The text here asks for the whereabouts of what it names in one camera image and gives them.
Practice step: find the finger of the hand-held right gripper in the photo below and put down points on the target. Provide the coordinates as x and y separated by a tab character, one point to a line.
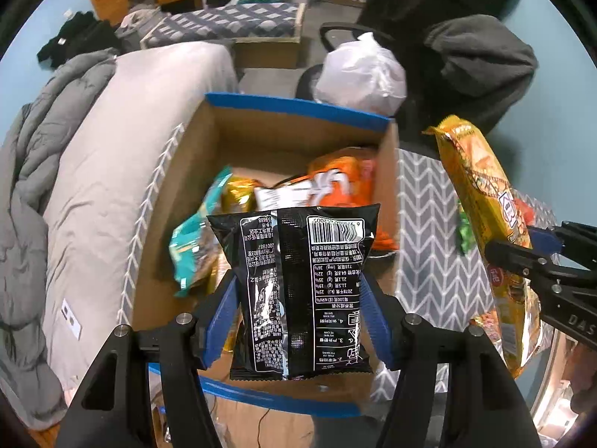
513	256
548	240

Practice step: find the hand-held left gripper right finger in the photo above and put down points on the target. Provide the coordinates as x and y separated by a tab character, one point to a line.
378	326

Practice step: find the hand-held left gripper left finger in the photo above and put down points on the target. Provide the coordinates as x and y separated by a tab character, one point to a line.
223	322

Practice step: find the yellow orange snack packet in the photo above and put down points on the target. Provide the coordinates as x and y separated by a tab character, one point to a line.
485	196

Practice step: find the black snack packet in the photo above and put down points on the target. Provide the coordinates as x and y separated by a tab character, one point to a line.
294	284

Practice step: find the teal snack packet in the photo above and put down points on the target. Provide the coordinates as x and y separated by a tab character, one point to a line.
196	242

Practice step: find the shiny gold snack packet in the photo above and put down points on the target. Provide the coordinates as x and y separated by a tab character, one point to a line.
239	193

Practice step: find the white and orange snack packet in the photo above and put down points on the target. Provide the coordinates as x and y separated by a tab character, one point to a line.
289	196

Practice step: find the orange brown snack packet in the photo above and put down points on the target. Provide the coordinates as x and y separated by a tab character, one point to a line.
343	177

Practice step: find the blue cardboard box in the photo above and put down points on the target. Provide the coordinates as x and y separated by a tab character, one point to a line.
280	140

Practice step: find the person's right hand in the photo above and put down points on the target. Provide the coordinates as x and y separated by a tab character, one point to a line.
585	378

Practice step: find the red orange snack packet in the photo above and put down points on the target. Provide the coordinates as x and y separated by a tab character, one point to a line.
527	212

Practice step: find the green snack packet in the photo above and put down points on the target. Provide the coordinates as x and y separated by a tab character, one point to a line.
468	228

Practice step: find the dark grey fleece blanket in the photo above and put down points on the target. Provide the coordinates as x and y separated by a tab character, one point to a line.
485	65

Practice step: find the black office chair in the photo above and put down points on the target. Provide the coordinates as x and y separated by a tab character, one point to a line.
405	102

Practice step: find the bed with grey sheet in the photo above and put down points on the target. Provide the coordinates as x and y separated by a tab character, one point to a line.
126	140

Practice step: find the white plastic bag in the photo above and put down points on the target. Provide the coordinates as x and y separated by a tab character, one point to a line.
361	74

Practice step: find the grey comforter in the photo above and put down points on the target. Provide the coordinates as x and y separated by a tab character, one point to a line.
32	172

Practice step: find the brown cardboard box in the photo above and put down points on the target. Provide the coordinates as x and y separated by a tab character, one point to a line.
268	53

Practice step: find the grey patterned mattress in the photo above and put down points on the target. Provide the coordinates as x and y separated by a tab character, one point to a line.
224	21

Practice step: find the black clothes pile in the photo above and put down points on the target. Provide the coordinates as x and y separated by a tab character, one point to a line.
77	39

